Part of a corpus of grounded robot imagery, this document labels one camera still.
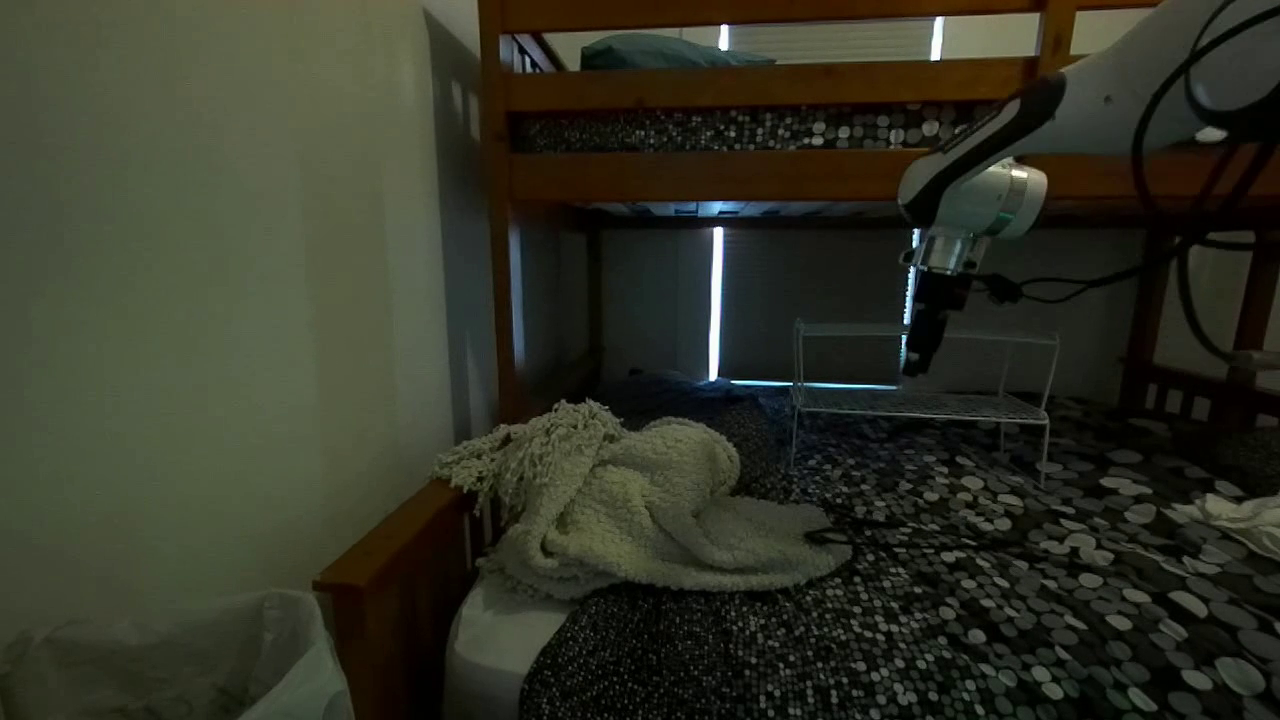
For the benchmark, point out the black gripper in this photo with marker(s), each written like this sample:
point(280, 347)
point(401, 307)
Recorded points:
point(941, 285)

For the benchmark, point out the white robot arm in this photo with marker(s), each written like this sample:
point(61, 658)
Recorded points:
point(1065, 134)

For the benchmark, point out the dark window blind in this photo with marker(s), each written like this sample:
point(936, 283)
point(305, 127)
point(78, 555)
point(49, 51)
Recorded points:
point(801, 303)

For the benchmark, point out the black white dotted bedspread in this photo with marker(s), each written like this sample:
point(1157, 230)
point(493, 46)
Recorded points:
point(1015, 575)

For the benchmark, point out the dotted cover of bunk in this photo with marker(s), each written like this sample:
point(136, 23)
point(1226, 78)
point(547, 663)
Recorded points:
point(744, 128)

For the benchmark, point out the cream fluffy blanket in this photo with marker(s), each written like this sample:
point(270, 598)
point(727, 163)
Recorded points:
point(642, 503)

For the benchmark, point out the small white cloth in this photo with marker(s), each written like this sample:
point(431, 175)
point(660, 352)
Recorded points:
point(1235, 519)

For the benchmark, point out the teal pillow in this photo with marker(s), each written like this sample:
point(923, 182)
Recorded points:
point(672, 53)

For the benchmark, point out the white mattress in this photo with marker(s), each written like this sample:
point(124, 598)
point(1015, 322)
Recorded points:
point(496, 644)

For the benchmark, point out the wooden bunk bed frame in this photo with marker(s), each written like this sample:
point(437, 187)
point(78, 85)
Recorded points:
point(744, 85)

